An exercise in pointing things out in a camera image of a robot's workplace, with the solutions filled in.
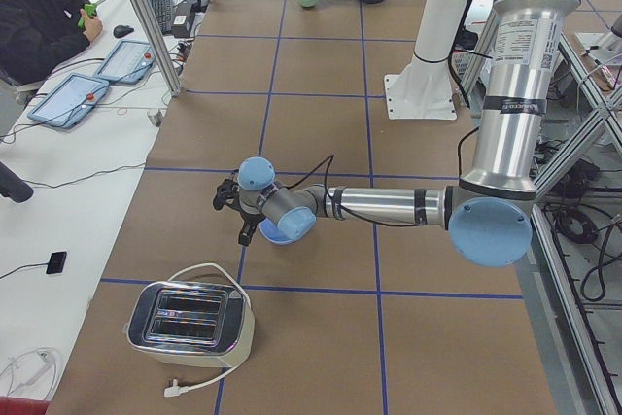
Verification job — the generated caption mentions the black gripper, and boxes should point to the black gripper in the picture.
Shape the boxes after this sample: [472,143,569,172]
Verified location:
[212,175,265,245]

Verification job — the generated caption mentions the blue bowl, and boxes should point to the blue bowl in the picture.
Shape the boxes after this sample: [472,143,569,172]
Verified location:
[259,219,294,246]

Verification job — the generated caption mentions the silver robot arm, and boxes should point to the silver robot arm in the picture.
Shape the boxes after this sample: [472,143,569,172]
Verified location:
[213,0,581,267]

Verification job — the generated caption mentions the white chrome toaster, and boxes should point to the white chrome toaster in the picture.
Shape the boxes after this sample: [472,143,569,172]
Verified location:
[126,281,255,368]

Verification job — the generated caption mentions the black keyboard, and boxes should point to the black keyboard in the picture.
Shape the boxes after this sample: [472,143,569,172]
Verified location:
[149,0,174,35]

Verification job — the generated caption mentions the small black square device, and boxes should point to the small black square device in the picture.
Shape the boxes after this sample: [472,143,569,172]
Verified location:
[46,251,67,275]

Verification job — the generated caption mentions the black computer mouse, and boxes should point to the black computer mouse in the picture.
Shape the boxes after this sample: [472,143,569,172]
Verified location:
[113,25,134,39]

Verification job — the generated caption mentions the far blue teach pendant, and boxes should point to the far blue teach pendant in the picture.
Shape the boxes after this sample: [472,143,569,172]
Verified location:
[93,40,155,85]

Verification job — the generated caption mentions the blue teach pendant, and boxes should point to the blue teach pendant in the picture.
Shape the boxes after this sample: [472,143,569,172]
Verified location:
[93,40,155,85]
[27,73,110,129]

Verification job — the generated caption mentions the near blue teach pendant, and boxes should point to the near blue teach pendant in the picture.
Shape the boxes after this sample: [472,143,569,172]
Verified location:
[27,73,110,129]

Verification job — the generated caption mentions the green handheld controller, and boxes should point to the green handheld controller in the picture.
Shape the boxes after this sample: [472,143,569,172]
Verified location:
[78,3,97,29]

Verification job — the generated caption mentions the black chair armrest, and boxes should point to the black chair armrest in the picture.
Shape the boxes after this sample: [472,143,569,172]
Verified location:
[0,163,34,203]

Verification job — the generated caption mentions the seated person in black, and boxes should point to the seated person in black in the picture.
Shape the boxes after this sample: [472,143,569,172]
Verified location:
[1,0,103,85]

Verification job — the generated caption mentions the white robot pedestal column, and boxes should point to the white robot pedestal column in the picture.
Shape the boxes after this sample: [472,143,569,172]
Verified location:
[384,0,468,121]

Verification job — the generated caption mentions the white toaster power cable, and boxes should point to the white toaster power cable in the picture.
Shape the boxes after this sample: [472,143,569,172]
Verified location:
[163,262,249,398]

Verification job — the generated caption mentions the aluminium frame post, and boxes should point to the aluminium frame post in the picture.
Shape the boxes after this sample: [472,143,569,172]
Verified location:
[130,0,182,97]

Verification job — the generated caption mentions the white cable bundle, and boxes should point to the white cable bundle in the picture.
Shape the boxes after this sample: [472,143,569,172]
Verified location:
[0,347,59,397]

